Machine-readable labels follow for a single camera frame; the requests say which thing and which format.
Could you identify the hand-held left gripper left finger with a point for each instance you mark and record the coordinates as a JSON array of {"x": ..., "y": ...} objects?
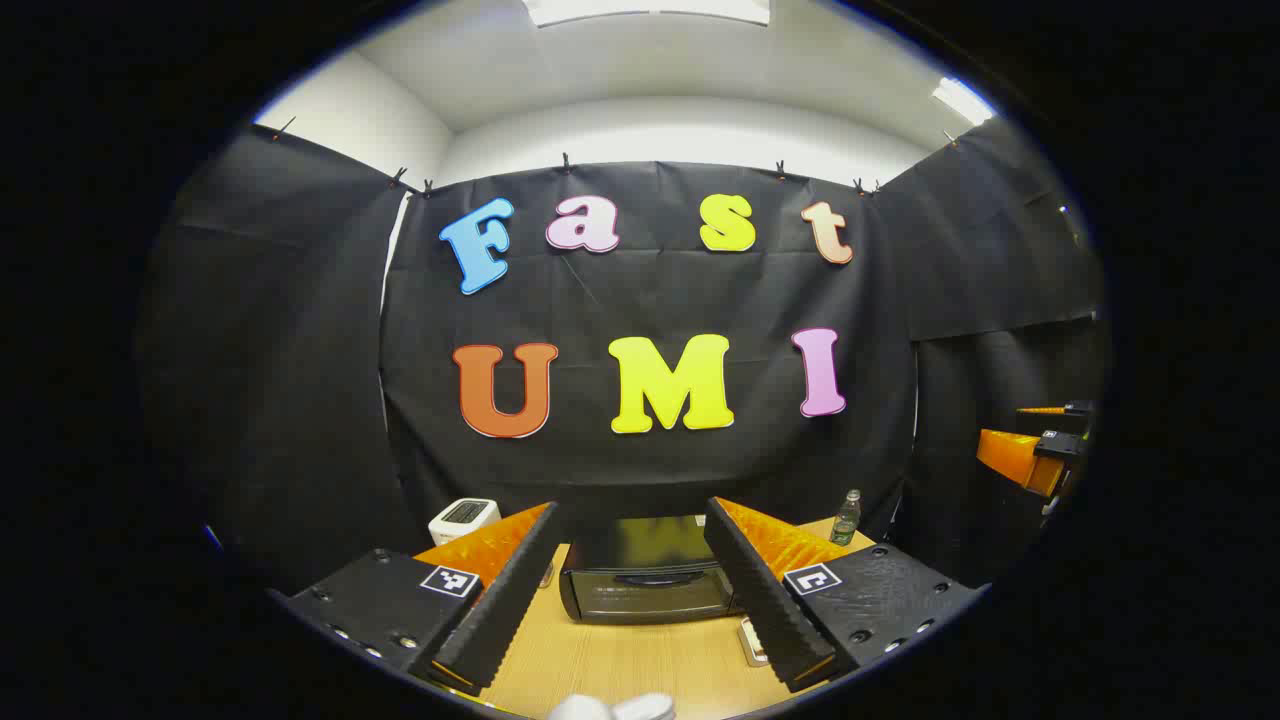
[{"x": 500, "y": 610}]

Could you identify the white plastic basket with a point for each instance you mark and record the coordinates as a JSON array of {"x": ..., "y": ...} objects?
[{"x": 750, "y": 645}]

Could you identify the black electric oven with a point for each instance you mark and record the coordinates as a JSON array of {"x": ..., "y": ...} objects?
[{"x": 650, "y": 595}]

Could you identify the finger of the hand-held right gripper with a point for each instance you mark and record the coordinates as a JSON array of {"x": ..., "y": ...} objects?
[
  {"x": 1078, "y": 415},
  {"x": 1060, "y": 447}
]

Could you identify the clear bottle with green label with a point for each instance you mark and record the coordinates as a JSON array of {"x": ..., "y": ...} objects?
[{"x": 846, "y": 522}]

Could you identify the large ceiling light panel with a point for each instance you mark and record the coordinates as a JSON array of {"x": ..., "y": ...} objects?
[{"x": 650, "y": 10}]

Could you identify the white toaster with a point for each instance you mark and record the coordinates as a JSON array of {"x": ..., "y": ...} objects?
[{"x": 462, "y": 520}]

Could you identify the small ceiling light panel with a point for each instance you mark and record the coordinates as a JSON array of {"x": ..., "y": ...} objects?
[{"x": 962, "y": 100}]

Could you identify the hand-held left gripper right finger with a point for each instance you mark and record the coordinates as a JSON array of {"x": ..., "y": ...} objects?
[{"x": 765, "y": 600}]

